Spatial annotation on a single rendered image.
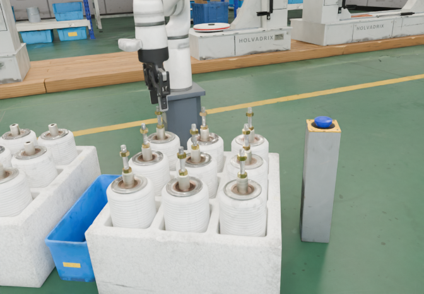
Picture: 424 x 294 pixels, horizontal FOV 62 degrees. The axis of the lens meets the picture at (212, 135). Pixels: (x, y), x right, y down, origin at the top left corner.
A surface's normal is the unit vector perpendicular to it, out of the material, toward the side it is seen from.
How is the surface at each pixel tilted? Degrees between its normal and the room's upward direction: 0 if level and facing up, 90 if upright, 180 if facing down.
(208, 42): 90
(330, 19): 90
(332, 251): 0
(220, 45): 90
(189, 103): 90
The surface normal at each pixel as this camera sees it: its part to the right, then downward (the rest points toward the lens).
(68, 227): 0.99, -0.02
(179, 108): 0.34, 0.36
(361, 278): -0.04, -0.92
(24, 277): -0.11, 0.40
